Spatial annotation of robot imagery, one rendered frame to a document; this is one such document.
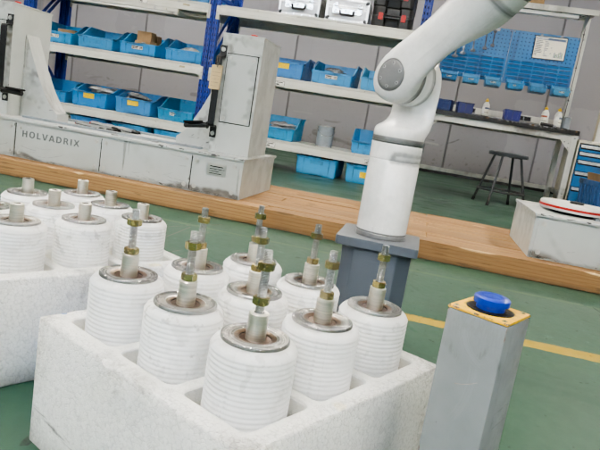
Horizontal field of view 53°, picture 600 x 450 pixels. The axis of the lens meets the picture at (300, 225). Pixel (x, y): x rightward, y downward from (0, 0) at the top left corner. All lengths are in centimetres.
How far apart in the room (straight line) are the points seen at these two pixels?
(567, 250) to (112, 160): 202
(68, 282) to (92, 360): 31
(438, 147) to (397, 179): 785
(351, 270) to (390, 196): 15
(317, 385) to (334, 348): 5
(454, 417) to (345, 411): 12
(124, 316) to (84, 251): 32
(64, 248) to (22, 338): 16
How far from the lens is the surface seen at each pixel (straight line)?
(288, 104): 915
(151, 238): 115
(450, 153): 891
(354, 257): 107
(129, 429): 73
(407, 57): 105
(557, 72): 666
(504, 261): 255
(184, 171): 278
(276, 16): 543
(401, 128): 107
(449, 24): 102
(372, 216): 108
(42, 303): 105
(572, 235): 265
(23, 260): 105
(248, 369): 62
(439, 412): 73
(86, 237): 109
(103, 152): 295
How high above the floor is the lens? 49
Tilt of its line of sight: 10 degrees down
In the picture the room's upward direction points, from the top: 9 degrees clockwise
